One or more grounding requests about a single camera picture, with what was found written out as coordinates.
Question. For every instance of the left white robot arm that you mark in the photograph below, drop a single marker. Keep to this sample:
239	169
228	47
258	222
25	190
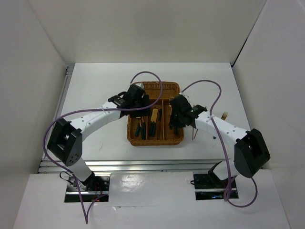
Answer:
67	136

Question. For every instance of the gold knife green handle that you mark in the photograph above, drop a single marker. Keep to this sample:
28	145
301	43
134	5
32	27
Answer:
154	120
150	132

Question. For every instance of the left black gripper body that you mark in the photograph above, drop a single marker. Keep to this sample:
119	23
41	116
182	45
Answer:
140	104

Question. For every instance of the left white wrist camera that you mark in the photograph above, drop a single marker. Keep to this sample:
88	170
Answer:
140	84

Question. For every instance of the large gold spoon green handle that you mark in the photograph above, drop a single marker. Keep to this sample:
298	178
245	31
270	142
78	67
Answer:
143	129

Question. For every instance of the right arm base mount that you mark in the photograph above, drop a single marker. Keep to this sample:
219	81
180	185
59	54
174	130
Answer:
208	186

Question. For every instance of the wicker cutlery tray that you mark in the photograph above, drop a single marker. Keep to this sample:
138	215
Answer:
167	136

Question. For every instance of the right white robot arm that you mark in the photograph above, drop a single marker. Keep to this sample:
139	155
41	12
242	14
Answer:
250	150

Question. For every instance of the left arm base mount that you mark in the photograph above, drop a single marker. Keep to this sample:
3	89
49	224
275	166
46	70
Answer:
98	189

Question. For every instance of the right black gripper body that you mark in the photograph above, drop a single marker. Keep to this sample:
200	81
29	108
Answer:
176	120

